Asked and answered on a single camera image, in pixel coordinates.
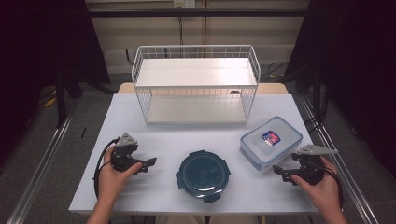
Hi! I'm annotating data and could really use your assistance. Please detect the person's right hand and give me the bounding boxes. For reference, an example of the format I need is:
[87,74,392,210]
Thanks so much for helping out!
[290,156,342,213]

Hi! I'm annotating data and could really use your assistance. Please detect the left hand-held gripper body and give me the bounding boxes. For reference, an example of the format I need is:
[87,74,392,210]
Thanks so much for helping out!
[110,133,145,173]

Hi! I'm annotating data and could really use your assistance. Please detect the black floor cables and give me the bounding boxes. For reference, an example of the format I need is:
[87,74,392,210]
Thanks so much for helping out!
[261,61,291,79]

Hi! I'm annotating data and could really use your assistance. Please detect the wooden table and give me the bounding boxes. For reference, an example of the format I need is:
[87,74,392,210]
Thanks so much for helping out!
[117,82,290,95]

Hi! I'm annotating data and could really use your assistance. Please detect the yellow floor item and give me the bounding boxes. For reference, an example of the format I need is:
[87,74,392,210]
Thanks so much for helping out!
[42,89,60,108]

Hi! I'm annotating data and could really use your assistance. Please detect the white wire shelf rack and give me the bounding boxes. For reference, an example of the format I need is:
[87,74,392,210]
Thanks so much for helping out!
[131,44,262,126]

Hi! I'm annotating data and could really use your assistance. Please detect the clear rectangular food container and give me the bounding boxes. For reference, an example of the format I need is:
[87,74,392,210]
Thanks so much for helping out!
[239,116,304,172]

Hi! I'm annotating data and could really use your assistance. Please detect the white wall socket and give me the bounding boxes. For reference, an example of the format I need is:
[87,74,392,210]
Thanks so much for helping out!
[173,0,197,9]

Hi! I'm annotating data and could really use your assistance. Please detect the black metal stand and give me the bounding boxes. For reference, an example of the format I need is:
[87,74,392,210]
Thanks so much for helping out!
[53,69,69,129]
[312,65,322,119]

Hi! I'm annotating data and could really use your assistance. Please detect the round dark green food container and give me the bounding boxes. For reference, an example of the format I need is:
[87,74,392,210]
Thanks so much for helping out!
[175,149,232,204]

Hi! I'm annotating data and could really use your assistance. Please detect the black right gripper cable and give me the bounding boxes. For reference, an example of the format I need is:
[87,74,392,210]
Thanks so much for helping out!
[321,162,344,210]

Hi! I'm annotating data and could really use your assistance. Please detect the black wall cable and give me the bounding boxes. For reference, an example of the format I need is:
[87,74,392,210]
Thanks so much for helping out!
[177,7,185,47]

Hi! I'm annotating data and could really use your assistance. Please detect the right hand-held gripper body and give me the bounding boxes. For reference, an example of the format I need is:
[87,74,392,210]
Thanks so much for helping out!
[291,144,339,187]

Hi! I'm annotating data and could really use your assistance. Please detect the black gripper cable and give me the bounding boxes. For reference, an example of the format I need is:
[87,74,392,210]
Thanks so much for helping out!
[321,162,344,210]
[92,137,121,200]

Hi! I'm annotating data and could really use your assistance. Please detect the metal floor rail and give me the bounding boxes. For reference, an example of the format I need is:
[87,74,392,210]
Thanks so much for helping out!
[299,95,380,224]
[6,101,79,224]

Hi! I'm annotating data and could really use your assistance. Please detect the dark curtain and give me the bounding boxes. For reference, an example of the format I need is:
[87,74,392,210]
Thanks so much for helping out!
[284,0,396,171]
[0,0,110,166]

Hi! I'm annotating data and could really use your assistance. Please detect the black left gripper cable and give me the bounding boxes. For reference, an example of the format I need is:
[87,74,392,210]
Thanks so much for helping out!
[92,137,121,200]

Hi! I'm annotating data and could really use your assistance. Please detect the person's left hand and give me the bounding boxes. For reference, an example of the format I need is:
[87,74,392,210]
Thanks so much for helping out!
[97,147,143,203]

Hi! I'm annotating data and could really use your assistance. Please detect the black horizontal metal bar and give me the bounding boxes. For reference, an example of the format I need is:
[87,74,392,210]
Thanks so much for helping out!
[88,8,310,19]

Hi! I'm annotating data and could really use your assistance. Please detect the person's legs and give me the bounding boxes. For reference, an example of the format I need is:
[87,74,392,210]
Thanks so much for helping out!
[154,215,260,224]

